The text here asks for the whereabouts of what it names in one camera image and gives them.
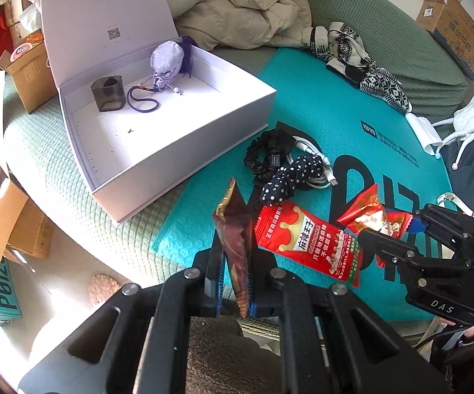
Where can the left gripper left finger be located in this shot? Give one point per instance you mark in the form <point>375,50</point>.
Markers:
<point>207,293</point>

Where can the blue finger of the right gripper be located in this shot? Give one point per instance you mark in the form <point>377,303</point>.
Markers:
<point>452,229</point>
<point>388,248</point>

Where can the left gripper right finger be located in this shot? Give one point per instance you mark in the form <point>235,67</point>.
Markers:
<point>265,298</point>

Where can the small red candy packet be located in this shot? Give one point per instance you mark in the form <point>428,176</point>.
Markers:
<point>367,212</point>

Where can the large red snack packet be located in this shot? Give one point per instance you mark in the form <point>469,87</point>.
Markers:
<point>299,236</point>

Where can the dark brown snack packet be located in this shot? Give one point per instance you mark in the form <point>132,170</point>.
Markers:
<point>234,226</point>

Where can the polka dot black scrunchie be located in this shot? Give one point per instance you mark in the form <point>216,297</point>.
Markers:
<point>301,172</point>

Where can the small smoky plastic box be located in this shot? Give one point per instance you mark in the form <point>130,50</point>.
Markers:
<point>109,93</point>

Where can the purple drawstring pouch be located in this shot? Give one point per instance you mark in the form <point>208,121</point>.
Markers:
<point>166,63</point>

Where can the white face mask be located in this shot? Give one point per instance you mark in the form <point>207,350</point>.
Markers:
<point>426,134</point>

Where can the teal bubble mailer mat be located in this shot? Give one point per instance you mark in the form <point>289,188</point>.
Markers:
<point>366,141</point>

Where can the white open gift box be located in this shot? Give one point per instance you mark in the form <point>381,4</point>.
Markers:
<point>132,156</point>

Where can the black white knit scarf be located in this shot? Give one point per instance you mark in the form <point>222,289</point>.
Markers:
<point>343,51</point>

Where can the cardboard box on bed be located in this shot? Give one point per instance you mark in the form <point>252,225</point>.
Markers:
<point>453,28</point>

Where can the beige puffer jacket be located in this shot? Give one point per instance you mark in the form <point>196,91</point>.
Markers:
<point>243,24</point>

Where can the small brown cardboard box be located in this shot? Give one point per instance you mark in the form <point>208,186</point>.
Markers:
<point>28,66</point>

